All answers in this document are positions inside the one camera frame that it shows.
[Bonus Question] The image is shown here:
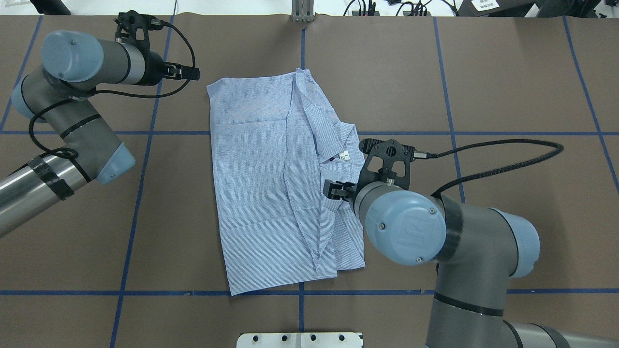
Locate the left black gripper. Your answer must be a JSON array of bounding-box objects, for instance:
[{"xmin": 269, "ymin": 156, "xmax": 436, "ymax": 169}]
[{"xmin": 143, "ymin": 52, "xmax": 200, "ymax": 86}]

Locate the light blue striped shirt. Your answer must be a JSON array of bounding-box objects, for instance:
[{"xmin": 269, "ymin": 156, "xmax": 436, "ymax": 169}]
[{"xmin": 206, "ymin": 69, "xmax": 366, "ymax": 296}]

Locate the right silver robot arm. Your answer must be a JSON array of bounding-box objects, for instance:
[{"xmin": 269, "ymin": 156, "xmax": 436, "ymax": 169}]
[{"xmin": 323, "ymin": 180, "xmax": 618, "ymax": 348}]

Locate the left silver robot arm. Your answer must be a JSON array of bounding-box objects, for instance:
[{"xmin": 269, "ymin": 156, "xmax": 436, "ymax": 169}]
[{"xmin": 0, "ymin": 29, "xmax": 200, "ymax": 236}]

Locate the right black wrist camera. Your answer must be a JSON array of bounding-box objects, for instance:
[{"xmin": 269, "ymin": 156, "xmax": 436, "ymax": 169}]
[{"xmin": 356, "ymin": 138, "xmax": 416, "ymax": 192}]

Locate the aluminium frame post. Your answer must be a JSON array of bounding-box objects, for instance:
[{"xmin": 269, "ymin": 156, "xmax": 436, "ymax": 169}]
[{"xmin": 291, "ymin": 0, "xmax": 315, "ymax": 23}]

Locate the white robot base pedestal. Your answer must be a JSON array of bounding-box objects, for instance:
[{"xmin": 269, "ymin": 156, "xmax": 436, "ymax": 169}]
[{"xmin": 236, "ymin": 331, "xmax": 364, "ymax": 348}]

